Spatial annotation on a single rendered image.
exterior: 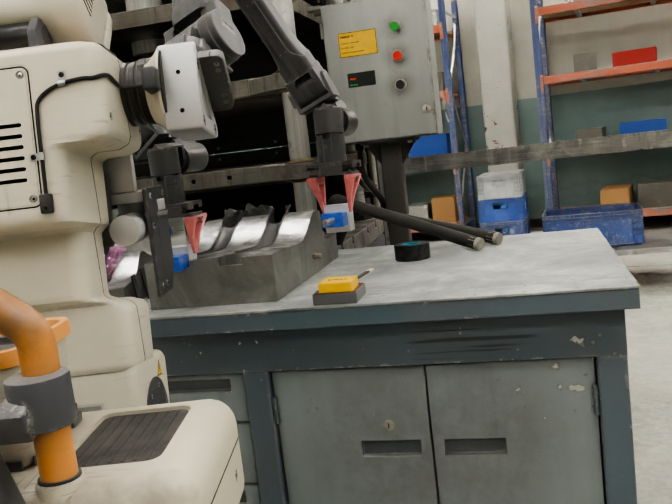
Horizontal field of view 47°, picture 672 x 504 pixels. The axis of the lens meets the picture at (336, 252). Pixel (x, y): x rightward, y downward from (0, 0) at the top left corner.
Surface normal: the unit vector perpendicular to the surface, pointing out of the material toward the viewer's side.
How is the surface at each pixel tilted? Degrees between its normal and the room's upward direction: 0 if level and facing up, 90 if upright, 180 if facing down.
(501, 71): 90
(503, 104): 90
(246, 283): 90
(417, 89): 90
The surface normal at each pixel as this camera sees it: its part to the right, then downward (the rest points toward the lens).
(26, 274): -0.04, 0.00
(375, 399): -0.23, 0.16
